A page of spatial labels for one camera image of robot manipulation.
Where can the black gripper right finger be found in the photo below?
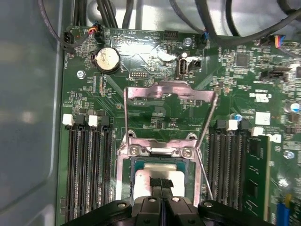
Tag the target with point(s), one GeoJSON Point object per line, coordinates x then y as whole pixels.
{"type": "Point", "coordinates": [178, 212]}

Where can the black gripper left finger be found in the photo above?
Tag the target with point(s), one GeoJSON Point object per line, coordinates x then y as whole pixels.
{"type": "Point", "coordinates": [145, 212]}

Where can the silver CPU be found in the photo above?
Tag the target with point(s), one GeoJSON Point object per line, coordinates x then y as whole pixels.
{"type": "Point", "coordinates": [142, 183]}

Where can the metal socket cover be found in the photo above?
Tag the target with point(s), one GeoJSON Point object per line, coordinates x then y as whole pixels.
{"type": "Point", "coordinates": [164, 90]}

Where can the CPU socket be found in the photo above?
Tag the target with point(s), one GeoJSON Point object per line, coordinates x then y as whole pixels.
{"type": "Point", "coordinates": [123, 179]}

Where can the black RAM slot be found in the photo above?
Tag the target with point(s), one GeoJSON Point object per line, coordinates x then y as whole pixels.
{"type": "Point", "coordinates": [212, 169]}
{"type": "Point", "coordinates": [107, 164]}
{"type": "Point", "coordinates": [82, 164]}
{"type": "Point", "coordinates": [95, 164]}
{"type": "Point", "coordinates": [224, 169]}
{"type": "Point", "coordinates": [236, 169]}
{"type": "Point", "coordinates": [70, 164]}

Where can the green RAM stick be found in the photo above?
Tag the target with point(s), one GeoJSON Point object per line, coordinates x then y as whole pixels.
{"type": "Point", "coordinates": [256, 179]}

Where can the green motherboard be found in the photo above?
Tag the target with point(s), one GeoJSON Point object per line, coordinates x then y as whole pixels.
{"type": "Point", "coordinates": [113, 99]}

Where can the silver board screw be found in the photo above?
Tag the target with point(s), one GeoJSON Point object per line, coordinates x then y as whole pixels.
{"type": "Point", "coordinates": [187, 42]}
{"type": "Point", "coordinates": [81, 74]}
{"type": "Point", "coordinates": [288, 154]}

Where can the internal USB port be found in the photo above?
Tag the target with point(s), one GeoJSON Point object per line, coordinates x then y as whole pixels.
{"type": "Point", "coordinates": [183, 67]}

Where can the round coin battery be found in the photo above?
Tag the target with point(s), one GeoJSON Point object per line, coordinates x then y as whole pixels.
{"type": "Point", "coordinates": [107, 58]}

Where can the open PC case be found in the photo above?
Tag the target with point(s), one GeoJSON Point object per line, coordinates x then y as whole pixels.
{"type": "Point", "coordinates": [28, 94]}

